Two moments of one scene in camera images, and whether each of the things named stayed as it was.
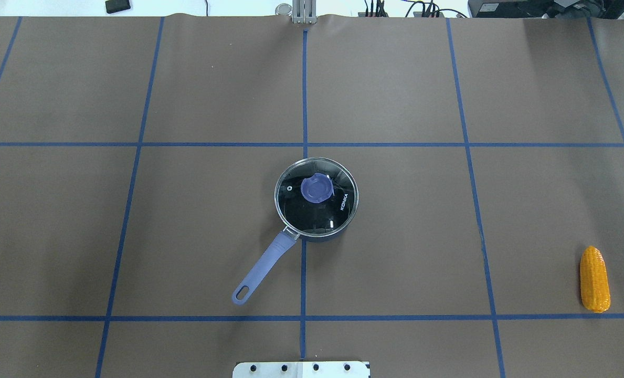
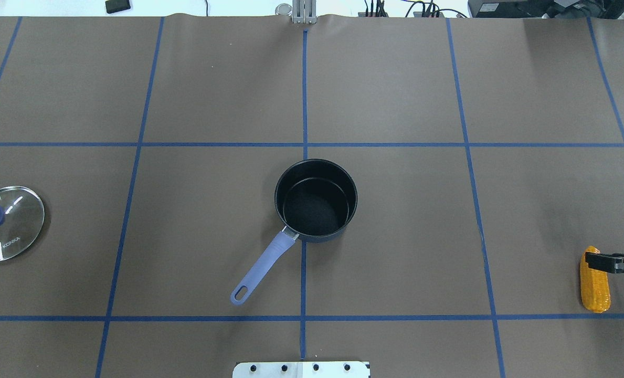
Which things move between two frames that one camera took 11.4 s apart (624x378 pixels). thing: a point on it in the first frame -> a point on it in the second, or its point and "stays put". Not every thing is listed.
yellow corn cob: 594,284 stays put
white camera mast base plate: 302,369 stays put
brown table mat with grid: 126,168 stays put
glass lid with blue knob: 316,196 -> 9,221
